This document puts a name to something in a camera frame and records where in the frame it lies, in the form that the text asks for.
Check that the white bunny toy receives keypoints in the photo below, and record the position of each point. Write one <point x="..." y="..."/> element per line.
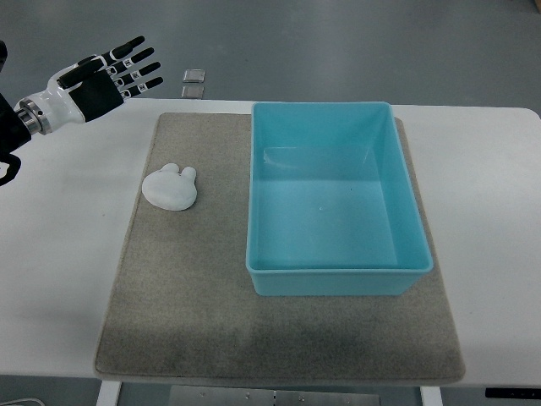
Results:
<point x="171" y="188"/>

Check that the lower metal floor plate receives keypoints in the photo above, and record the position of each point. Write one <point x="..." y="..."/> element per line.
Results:
<point x="195" y="92"/>

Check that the white left table leg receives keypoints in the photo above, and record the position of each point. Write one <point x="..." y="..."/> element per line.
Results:
<point x="109" y="393"/>

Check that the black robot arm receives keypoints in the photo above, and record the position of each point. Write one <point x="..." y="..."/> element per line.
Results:
<point x="18" y="125"/>

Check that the white table leg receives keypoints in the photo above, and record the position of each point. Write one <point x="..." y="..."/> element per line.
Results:
<point x="109" y="393"/>
<point x="431" y="396"/>

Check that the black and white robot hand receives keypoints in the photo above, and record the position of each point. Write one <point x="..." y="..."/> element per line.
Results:
<point x="96" y="85"/>

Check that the metal table crossbar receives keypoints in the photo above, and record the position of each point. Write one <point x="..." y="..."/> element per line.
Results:
<point x="181" y="395"/>

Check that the white right table leg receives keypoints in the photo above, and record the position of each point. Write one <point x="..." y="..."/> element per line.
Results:
<point x="431" y="396"/>

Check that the grey felt mat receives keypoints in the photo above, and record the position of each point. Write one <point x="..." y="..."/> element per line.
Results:
<point x="183" y="307"/>

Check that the blue plastic box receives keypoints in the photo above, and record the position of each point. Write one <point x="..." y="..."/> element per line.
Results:
<point x="332" y="208"/>

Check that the black table control panel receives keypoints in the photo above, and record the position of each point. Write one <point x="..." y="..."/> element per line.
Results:
<point x="513" y="393"/>

